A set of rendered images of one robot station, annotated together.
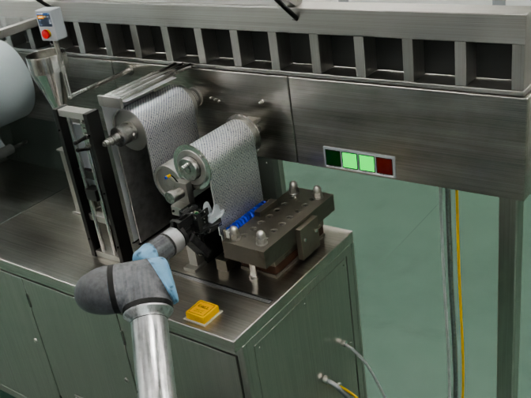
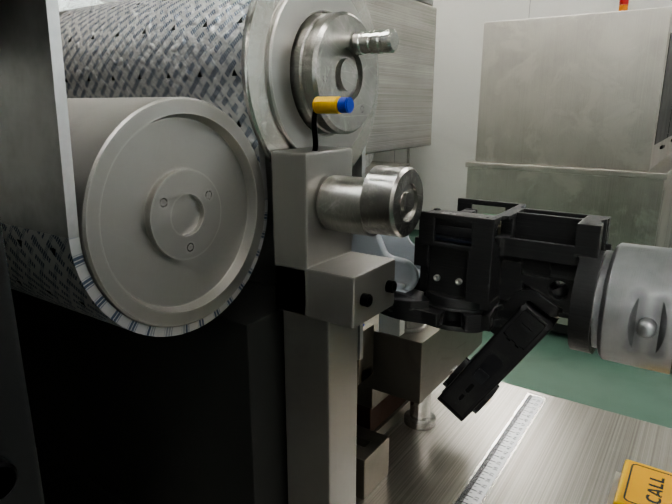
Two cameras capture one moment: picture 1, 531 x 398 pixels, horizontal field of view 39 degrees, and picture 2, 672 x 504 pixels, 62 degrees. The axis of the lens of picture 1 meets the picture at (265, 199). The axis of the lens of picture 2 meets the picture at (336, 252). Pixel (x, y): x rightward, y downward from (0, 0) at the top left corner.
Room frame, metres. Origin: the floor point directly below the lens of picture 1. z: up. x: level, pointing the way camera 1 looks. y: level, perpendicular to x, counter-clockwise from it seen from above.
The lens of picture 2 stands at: (2.10, 0.59, 1.23)
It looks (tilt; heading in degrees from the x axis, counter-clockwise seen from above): 15 degrees down; 265
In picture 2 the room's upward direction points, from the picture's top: straight up
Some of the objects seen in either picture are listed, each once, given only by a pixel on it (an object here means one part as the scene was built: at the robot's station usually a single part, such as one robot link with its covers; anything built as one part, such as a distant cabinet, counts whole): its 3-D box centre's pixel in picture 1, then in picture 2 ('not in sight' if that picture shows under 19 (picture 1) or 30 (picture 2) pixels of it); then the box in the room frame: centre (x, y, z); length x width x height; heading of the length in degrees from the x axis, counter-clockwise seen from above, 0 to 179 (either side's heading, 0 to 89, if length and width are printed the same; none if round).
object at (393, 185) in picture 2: (171, 197); (393, 201); (2.04, 0.28, 1.18); 0.04 x 0.02 x 0.04; 51
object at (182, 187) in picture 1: (186, 227); (338, 382); (2.07, 0.26, 1.05); 0.06 x 0.05 x 0.31; 141
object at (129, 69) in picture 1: (100, 83); not in sight; (2.56, 0.52, 1.41); 0.30 x 0.04 x 0.04; 141
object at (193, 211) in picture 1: (190, 226); (509, 272); (1.95, 0.23, 1.12); 0.12 x 0.08 x 0.09; 141
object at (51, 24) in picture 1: (49, 24); not in sight; (2.45, 0.61, 1.66); 0.07 x 0.07 x 0.10; 59
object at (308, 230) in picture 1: (308, 238); not in sight; (2.04, -0.12, 0.96); 0.10 x 0.03 x 0.11; 141
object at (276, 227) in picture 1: (280, 224); (298, 304); (2.09, -0.04, 1.00); 0.40 x 0.16 x 0.06; 141
